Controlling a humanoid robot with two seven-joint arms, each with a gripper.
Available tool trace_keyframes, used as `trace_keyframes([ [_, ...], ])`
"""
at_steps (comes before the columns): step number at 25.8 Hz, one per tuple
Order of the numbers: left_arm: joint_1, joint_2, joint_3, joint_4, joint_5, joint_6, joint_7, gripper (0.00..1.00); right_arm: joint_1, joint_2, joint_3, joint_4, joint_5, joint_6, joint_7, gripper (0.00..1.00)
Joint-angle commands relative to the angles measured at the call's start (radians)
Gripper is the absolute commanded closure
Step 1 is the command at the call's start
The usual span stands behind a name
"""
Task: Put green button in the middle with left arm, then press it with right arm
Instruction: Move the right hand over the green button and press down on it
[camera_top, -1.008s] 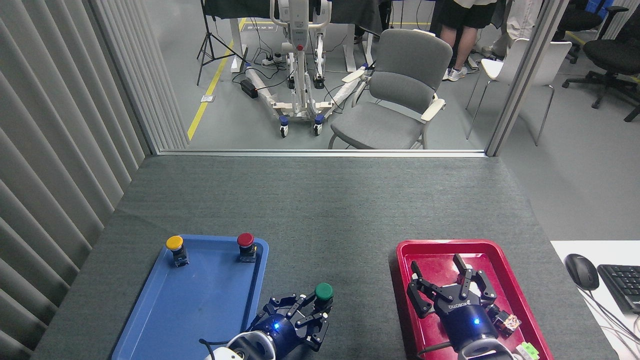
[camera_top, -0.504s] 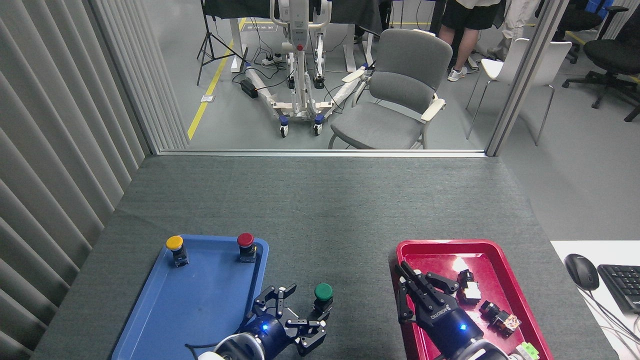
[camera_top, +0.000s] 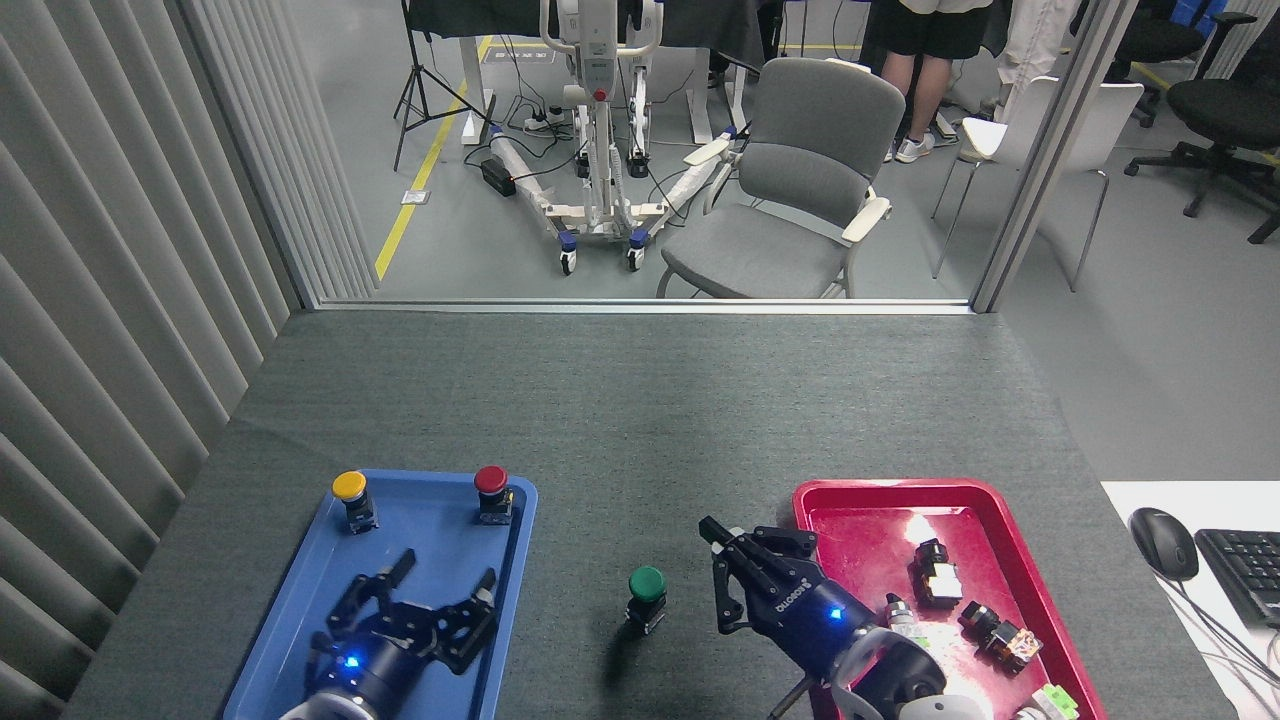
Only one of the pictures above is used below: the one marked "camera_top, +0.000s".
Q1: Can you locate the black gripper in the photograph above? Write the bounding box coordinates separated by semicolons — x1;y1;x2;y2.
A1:
305;547;500;713
698;516;883;683

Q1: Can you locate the green push button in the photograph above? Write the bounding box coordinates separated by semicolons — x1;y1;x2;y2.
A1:
625;565;669;636

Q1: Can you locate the yellow push button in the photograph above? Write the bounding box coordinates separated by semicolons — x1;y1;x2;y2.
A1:
332;470;379;534

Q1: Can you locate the red push button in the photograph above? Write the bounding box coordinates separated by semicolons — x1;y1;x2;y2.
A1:
473;465;516;526

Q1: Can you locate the blue plastic tray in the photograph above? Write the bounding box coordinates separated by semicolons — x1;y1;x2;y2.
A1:
222;468;539;720

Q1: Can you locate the red plastic tray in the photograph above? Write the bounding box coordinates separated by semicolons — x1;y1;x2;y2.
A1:
790;478;1109;720

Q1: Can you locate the green and white block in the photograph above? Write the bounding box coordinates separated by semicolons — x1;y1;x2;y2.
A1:
1015;684;1081;720

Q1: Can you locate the white side desk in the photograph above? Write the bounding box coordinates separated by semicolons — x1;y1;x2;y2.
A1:
1100;480;1280;720

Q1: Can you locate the grey armchair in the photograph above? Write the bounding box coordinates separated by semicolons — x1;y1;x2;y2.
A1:
655;57;906;299

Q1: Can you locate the black computer mouse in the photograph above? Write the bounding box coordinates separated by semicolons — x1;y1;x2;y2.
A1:
1130;507;1199;583

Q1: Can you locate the white stand on wheels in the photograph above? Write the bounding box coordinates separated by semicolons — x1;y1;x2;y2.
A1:
490;0;746;276

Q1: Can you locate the black keyboard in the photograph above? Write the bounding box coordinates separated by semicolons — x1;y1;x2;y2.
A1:
1195;528;1280;629

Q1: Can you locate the black tripod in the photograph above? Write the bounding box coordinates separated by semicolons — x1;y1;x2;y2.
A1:
393;0;496;173

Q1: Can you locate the white plastic chair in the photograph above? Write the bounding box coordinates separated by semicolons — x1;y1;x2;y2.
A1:
930;75;1146;294

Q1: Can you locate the person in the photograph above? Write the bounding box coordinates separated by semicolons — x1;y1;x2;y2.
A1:
988;0;1081;119
870;0;1011;164

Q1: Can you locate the black office chair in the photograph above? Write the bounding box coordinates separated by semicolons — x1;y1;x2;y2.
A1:
1125;40;1280;246
1070;0;1256;129

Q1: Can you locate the silver tipped switch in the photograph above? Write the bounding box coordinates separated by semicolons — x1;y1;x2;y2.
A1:
884;593;933;653

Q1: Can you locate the black and white switch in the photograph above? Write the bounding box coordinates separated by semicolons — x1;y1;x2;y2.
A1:
908;538;963;609

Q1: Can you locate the black switch with amber lens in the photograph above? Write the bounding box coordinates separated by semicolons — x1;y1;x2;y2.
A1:
958;600;1043;674

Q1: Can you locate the silver frame rail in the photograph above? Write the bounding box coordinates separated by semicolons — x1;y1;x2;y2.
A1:
315;298;976;317

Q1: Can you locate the mouse cable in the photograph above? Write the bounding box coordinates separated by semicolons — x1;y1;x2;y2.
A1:
1165;578;1280;701

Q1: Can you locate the silver frame post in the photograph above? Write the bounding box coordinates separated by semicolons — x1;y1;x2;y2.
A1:
970;0;1141;314

